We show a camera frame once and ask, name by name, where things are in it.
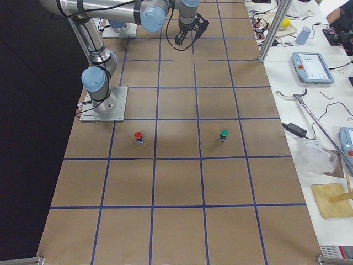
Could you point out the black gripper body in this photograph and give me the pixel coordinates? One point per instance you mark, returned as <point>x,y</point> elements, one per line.
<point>184,30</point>

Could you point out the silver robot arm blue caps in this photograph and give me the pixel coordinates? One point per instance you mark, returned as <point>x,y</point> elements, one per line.
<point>89,19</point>

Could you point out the green push button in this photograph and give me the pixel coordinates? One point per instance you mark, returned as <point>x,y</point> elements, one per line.
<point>223,135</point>

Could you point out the red push button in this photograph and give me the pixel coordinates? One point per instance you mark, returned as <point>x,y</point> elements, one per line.
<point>138,137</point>

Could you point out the wooden board stand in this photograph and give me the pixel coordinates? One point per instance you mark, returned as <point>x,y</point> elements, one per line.
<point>332,200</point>

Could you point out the beige tray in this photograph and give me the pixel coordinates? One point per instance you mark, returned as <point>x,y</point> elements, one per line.
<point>268,18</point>

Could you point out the yellow lemon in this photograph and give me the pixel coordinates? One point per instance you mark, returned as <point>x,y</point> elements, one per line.
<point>285,23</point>

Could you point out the blue plastic cup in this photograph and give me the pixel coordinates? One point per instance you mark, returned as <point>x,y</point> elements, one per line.
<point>303,36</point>

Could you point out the blue teach pendant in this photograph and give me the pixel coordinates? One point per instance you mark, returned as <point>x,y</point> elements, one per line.
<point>311,68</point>
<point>345,136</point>

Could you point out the metal reacher stick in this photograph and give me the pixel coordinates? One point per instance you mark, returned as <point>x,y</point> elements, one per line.
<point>299,98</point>

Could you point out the black power adapter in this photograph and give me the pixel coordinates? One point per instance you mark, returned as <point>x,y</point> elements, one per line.
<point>296,130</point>

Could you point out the brown cardboard mat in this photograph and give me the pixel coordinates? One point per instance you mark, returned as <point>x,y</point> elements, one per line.
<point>183,197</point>

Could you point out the clear plastic bag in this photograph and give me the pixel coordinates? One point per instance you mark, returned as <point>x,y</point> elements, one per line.
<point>312,159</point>

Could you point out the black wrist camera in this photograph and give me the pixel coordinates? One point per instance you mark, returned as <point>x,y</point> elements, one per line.
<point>179,38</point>

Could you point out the aluminium frame post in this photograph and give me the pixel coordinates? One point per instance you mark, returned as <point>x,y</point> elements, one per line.
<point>275,25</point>

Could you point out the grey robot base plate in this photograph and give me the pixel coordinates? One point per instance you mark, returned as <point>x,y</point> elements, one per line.
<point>112,109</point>

